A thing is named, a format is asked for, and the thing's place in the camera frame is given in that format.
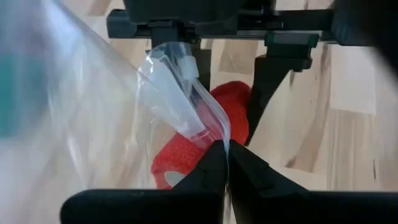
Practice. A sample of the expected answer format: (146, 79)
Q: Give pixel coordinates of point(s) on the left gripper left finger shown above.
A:
(140, 207)

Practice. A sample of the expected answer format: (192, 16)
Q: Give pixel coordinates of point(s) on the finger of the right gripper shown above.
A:
(203, 65)
(270, 74)

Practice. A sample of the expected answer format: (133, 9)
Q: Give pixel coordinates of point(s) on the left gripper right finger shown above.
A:
(295, 207)

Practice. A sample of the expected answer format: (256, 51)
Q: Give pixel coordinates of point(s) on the clear zip bag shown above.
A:
(168, 81)

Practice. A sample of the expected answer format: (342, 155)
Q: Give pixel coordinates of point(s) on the red elastic bandage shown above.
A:
(183, 152)

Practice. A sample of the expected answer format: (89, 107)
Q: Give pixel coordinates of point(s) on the green bandage roll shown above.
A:
(18, 93)

